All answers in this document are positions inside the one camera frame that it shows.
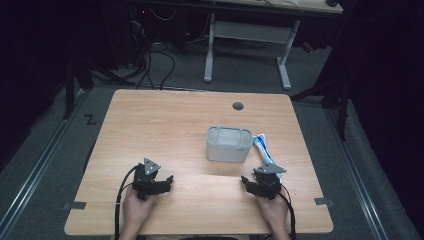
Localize person's left hand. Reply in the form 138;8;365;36
121;191;158;232

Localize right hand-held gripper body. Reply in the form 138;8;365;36
253;163;288;201

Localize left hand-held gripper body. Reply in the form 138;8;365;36
132;157;168;202

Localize grey tape piece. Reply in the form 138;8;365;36
313;196;335;207
62;200;87;211

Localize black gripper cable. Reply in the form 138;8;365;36
114;164;139;240
278;191;298;240

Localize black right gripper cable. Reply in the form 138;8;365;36
278;191;298;240

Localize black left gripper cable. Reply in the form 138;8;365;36
114;164;139;240

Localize metal floor rail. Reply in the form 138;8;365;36
0;89;85;234
323;109;390;240

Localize grey plastic container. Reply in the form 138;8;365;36
205;125;254;164

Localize thin white cable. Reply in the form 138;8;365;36
148;6;178;22

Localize white-framed desk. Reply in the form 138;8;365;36
203;0;344;91

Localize blue and white toothpaste tube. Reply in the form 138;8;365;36
252;132;283;184

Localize person's right hand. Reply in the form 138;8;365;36
255;188;290;232

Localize black floor cables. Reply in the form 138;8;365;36
132;41;177;91

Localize black metal stand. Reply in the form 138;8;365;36
62;49;96;121
289;64;352;142

